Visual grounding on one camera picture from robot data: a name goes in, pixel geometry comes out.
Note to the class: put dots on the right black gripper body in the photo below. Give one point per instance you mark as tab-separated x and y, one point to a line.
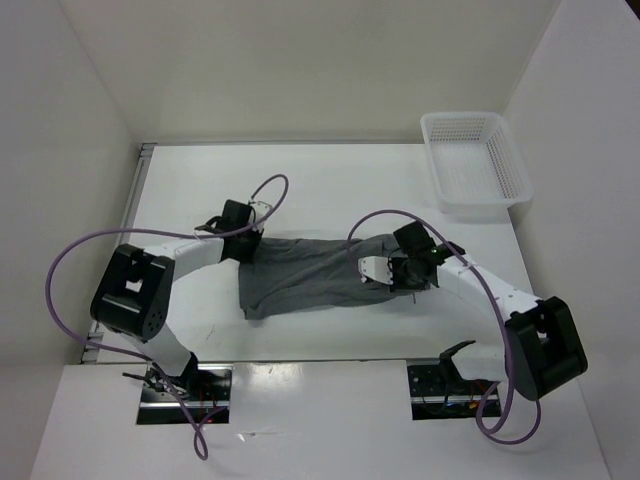
404	276

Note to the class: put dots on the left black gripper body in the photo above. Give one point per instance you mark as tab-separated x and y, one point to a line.
247	244

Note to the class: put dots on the grey shorts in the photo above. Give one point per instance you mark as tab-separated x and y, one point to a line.
291	275

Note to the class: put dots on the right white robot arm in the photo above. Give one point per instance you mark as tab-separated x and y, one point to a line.
543	350

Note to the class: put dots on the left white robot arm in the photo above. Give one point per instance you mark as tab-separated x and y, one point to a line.
133	296

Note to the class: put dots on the white perforated plastic basket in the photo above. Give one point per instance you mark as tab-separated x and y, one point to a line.
475	161

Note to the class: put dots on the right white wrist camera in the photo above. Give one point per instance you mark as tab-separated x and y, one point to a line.
375	269

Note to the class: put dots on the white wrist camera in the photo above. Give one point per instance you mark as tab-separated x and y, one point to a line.
375	269
259	210

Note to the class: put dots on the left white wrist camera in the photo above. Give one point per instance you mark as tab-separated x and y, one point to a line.
259	210

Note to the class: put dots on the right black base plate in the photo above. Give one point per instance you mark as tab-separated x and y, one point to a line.
435	398

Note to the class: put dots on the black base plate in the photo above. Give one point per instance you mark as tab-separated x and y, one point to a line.
210	404
435	398

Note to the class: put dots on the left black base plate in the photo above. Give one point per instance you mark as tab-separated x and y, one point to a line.
210	404

